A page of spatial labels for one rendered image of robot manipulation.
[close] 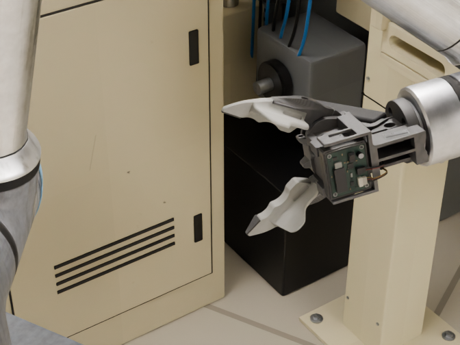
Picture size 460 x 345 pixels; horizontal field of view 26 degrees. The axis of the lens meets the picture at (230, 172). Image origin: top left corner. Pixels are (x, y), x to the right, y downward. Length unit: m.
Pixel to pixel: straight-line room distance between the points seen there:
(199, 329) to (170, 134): 0.52
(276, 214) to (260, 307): 1.26
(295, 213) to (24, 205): 0.32
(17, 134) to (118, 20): 0.70
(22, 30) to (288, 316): 1.39
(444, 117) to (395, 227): 0.95
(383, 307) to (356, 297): 0.09
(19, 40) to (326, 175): 0.35
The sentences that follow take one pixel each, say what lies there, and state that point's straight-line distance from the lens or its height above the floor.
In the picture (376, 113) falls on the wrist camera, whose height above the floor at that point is 1.03.
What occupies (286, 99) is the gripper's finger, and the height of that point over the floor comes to 1.06.
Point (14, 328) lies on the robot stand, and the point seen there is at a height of 0.60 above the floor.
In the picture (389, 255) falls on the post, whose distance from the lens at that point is 2.05.
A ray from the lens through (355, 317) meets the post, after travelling 2.25.
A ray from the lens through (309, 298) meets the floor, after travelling 2.38.
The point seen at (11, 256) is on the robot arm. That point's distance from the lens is 1.15.
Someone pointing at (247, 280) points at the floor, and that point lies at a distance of 2.42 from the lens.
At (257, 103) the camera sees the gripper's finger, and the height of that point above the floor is 1.07.
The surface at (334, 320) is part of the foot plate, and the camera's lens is 2.31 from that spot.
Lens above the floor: 1.61
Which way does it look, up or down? 36 degrees down
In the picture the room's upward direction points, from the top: straight up
